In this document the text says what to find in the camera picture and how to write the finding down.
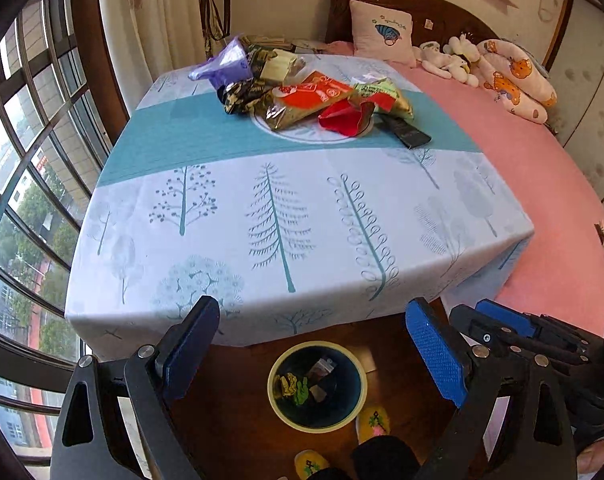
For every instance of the beige curtain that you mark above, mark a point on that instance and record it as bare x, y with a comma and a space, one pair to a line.
172, 10

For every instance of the pink square pillow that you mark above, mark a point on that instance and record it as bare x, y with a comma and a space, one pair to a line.
381, 35

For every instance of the tree print tablecloth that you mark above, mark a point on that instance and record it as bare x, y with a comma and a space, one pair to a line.
282, 200

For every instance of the metal framed window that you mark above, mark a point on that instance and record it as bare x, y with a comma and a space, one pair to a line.
32, 160

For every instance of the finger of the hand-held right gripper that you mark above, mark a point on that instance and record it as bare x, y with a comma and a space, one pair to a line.
506, 317
469, 322

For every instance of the wooden framed sliding door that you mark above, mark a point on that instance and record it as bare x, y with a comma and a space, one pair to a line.
591, 85

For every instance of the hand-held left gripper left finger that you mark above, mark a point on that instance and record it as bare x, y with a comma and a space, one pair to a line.
189, 355

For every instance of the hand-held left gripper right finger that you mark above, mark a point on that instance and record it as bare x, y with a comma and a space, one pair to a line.
436, 355

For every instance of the yellow green wrapper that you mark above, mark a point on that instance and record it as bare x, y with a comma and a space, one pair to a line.
293, 389

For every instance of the yellow slipper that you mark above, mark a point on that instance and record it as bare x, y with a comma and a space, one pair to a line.
374, 422
311, 464

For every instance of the green snack packet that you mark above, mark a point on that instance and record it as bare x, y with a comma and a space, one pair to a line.
384, 95

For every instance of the olive gold snack packet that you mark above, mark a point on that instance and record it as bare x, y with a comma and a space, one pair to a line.
287, 112

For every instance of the stack of papers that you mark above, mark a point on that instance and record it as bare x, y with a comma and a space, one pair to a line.
272, 40

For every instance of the yellow black floral wrapper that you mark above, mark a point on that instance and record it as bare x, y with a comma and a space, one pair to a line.
242, 95

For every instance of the black remote control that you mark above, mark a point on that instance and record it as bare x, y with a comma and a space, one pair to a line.
406, 132

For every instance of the blue trash bin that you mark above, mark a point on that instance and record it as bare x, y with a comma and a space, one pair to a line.
349, 395

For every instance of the pink bed sheet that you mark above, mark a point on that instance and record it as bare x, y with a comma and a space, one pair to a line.
506, 160

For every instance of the bear print bolster cushion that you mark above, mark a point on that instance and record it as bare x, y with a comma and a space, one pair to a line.
511, 77

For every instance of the purple plastic bag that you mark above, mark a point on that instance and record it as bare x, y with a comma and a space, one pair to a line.
227, 62

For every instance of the orange noodle packet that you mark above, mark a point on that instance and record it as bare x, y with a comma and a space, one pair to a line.
317, 91

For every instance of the red snack packet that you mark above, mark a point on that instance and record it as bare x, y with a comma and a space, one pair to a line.
344, 117

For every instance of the dark green white packet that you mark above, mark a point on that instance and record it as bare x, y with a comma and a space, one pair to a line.
277, 65

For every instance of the hanging handbag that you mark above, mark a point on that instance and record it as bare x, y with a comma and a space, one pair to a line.
214, 5

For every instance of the person's right forearm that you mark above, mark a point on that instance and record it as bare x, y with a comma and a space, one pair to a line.
591, 457

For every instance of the wooden headboard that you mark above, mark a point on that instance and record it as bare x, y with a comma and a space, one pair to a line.
431, 10

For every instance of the person's leg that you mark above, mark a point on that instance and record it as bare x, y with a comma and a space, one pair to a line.
381, 460

